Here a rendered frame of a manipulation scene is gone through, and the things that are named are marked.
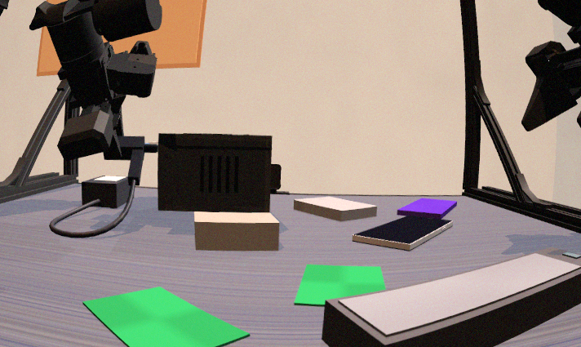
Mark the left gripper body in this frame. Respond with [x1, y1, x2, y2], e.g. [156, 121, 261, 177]
[526, 26, 581, 100]

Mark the purple flat slab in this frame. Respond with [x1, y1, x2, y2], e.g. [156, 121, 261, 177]
[397, 198, 457, 219]

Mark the green flat rectangular mat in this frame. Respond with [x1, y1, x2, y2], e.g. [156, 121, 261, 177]
[83, 287, 250, 347]

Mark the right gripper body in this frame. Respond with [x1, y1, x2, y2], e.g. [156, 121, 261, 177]
[57, 39, 113, 161]

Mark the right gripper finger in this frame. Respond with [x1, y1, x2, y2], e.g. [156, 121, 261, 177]
[109, 94, 126, 136]
[104, 113, 122, 159]

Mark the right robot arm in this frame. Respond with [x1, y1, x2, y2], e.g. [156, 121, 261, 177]
[29, 0, 162, 102]

